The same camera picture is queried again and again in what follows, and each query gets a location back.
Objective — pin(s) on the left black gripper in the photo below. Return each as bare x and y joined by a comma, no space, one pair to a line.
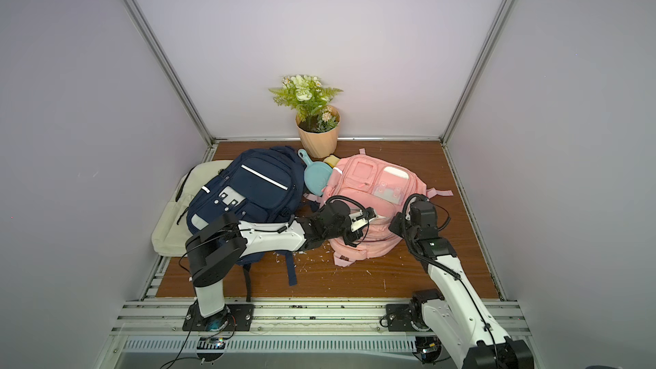
355,237

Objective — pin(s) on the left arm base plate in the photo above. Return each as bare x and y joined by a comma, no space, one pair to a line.
234,317

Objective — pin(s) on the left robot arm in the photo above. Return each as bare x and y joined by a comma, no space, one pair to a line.
214,251

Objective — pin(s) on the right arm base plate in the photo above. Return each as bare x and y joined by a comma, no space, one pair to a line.
403,317

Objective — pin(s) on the beige plant pot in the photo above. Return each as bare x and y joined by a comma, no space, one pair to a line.
320,145

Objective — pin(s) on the artificial green flowering plant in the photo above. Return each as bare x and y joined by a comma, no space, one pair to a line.
310,99

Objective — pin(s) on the aluminium front rail frame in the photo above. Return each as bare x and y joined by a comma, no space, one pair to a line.
284,333

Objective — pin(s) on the cream white backpack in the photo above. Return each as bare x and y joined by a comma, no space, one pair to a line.
171,232

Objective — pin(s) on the yellow sponge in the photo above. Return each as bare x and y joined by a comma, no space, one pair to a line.
332,161

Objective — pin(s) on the teal plastic paddle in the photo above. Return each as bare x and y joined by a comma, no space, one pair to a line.
316,174

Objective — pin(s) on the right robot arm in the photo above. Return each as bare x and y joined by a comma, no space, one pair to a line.
461,327

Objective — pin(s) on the pink backpack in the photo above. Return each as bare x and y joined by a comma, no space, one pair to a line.
380,185

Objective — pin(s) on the navy blue backpack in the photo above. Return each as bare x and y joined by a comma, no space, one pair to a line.
259,186

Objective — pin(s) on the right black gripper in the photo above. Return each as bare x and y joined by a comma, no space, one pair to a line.
398,223

